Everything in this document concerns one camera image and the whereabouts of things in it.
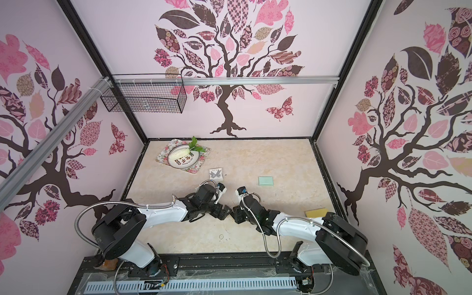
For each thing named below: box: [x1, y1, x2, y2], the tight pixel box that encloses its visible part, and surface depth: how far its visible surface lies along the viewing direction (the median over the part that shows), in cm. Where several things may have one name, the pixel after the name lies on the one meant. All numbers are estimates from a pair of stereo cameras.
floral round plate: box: [167, 143, 201, 169], surface depth 109 cm
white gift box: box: [208, 167, 224, 183], surface depth 101 cm
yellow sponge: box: [304, 207, 328, 218], surface depth 89 cm
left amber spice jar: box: [94, 258, 119, 271], surface depth 74 cm
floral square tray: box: [155, 138, 212, 174], surface depth 112 cm
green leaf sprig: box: [188, 135, 206, 153], surface depth 116 cm
